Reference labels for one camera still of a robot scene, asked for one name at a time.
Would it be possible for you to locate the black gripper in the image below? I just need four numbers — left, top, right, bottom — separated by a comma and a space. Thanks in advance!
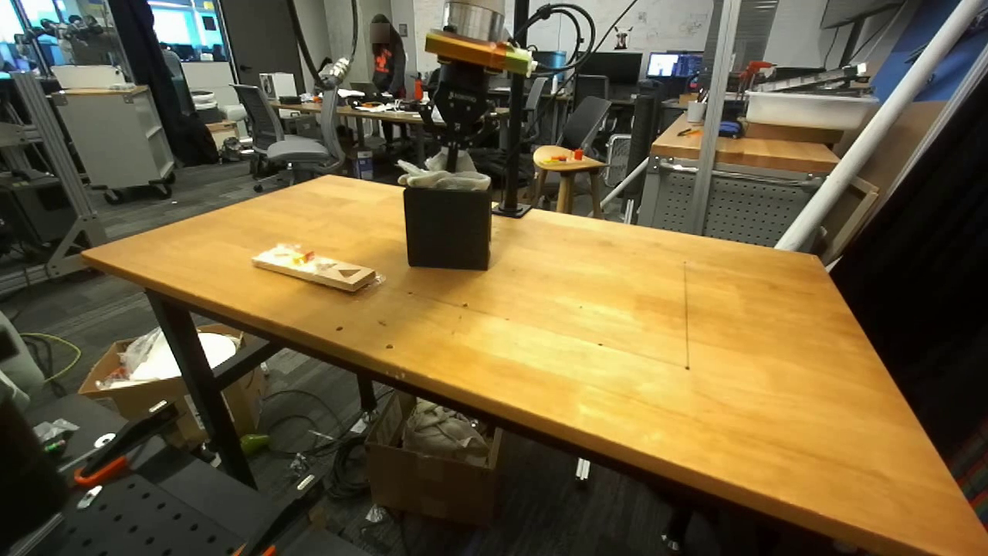
429, 63, 498, 172

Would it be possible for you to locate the black slotted plastic box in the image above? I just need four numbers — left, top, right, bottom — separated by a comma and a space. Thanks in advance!
403, 180, 496, 272

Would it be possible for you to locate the cardboard box with clutter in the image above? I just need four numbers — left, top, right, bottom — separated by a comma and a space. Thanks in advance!
366, 395, 506, 530

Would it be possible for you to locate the cardboard box with white bag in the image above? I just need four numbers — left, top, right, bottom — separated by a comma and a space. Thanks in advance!
77, 324, 269, 450

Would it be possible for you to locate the round wooden stool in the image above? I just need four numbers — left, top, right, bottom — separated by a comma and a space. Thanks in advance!
533, 141, 610, 217

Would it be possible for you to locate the grey office chair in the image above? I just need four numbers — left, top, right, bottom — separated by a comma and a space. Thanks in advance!
231, 74, 350, 195

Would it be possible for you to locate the wooden shape puzzle board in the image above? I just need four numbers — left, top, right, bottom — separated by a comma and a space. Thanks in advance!
250, 242, 379, 296

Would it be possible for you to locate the lit computer monitor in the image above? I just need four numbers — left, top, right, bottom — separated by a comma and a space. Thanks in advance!
642, 48, 708, 88

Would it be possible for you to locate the wooden workbench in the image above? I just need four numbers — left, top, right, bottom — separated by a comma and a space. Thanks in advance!
648, 114, 844, 177

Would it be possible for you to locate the white wheeled cart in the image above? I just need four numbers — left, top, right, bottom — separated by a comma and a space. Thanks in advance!
48, 63, 180, 204

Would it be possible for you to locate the white plastic bin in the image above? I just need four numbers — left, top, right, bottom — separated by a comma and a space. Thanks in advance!
743, 88, 882, 132

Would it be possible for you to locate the black metal table leg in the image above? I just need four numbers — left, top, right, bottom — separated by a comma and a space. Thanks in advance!
144, 289, 261, 488

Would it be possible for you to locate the white diagonal pole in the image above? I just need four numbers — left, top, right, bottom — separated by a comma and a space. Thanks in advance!
773, 0, 988, 255

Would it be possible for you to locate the black perforated board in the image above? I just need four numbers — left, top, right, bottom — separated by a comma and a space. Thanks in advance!
29, 456, 322, 556

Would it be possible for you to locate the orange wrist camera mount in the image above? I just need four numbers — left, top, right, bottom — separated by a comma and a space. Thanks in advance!
425, 28, 541, 81

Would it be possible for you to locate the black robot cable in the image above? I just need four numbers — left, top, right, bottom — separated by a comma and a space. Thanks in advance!
518, 0, 600, 66

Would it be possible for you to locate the grey metal upright post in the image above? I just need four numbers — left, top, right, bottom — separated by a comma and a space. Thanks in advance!
687, 0, 746, 235

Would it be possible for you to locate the grey metal shelf frame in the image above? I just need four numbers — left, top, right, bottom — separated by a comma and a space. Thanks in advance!
0, 72, 110, 296

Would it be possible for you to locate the yellow floor cable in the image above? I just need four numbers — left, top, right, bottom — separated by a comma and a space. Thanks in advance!
10, 328, 88, 400

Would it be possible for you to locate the orange handled tool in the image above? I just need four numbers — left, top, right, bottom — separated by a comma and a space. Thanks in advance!
71, 454, 137, 492

